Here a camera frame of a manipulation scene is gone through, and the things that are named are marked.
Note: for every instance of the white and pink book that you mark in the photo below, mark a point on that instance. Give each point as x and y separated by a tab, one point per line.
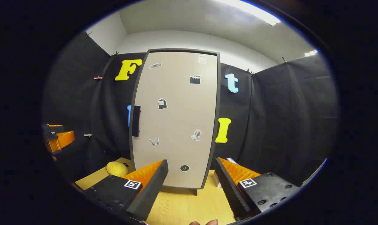
217	178

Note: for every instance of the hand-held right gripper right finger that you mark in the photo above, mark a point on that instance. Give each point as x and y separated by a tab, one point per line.
229	190

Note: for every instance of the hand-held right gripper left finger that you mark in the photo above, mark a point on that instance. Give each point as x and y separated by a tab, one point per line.
151	193

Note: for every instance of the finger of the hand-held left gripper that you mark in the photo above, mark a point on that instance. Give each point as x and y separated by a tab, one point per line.
62	140
53	128

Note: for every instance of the small ceiling light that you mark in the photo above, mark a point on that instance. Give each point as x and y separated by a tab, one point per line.
311	53

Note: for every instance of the yellow lemon plush toy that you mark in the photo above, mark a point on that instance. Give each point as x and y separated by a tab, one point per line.
117	169

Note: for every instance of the black backdrop cloth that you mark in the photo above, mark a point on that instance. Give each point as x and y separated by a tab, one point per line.
285	125

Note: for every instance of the dark grey cabinet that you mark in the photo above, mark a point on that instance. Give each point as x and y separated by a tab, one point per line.
219	109

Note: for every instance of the long ceiling light panel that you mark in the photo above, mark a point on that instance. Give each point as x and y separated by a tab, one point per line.
254	11

